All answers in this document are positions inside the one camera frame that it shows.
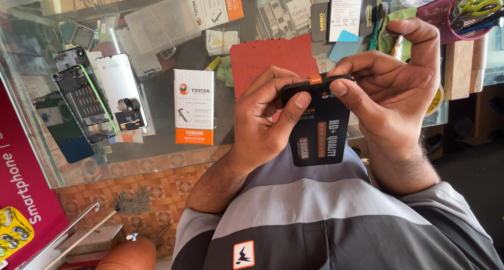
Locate person's left hand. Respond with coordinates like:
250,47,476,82
232,65,316,173

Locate person's right hand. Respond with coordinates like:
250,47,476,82
327,17,442,149

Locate black phone display with film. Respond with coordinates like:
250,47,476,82
280,74,356,167

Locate small green cloth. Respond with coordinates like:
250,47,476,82
215,55,235,88

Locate white and orange slim box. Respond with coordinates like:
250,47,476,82
174,68,216,146
188,0,245,31

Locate wooden block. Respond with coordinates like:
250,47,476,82
444,35,489,101

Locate red work mat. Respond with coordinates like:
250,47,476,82
229,34,320,100

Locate yellow tube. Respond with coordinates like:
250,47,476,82
203,55,222,72

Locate light blue card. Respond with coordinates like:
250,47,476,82
328,30,364,63

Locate large green cloth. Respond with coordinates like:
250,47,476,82
377,7,418,63

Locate pink mesh tool holder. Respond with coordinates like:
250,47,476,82
416,0,501,45

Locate white plastic packet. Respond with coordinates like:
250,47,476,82
205,25,240,57

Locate white phone battery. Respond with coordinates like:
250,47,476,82
326,0,364,44

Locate black battery package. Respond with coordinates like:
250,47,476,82
310,0,385,43

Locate blue pen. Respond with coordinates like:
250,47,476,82
456,17,504,37

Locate printed phone parts sheet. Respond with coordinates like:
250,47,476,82
256,0,314,41

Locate person's grey striped shirt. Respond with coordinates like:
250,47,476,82
171,142,504,270

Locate silver phone back plate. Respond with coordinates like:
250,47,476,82
115,26,165,81

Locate clear plastic case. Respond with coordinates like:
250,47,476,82
124,0,202,56

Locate white phone display with flex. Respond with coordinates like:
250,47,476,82
95,53,149,132

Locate grey duster with white stick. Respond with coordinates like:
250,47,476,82
41,185,153,270

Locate orange-brown rounded object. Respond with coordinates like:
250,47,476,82
95,238,157,270

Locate small grey phone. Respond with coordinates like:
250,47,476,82
70,24,95,51

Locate black phone back with cameras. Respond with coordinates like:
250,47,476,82
53,46,92,72

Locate green and blue phone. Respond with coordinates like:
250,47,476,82
33,91,96,164

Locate wooden board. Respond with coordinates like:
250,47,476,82
55,224,125,263

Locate metal rod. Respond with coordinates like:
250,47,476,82
15,202,101,270

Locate magenta poster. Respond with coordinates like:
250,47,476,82
0,79,70,269

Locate yellow blister pack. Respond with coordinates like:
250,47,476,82
0,206,35,261

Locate green handled brush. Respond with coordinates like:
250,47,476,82
368,1,390,51

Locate green handled scissors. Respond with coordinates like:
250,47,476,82
458,0,504,19

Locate open phone frame green edge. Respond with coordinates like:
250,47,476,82
52,64,118,145

